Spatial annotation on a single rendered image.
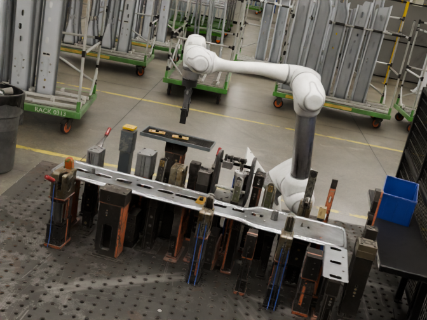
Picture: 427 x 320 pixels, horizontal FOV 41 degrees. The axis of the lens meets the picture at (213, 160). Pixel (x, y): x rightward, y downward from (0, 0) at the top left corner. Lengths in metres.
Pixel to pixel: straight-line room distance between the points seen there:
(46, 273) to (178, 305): 0.56
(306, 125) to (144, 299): 1.14
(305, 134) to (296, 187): 0.31
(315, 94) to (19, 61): 4.55
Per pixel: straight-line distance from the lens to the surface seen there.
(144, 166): 2.74
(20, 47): 6.67
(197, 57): 2.54
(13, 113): 4.99
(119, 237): 2.54
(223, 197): 2.76
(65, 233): 2.67
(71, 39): 10.01
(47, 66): 6.61
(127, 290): 2.41
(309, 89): 2.68
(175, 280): 2.52
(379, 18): 9.68
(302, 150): 2.88
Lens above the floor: 2.02
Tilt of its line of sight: 19 degrees down
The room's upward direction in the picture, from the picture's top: 11 degrees clockwise
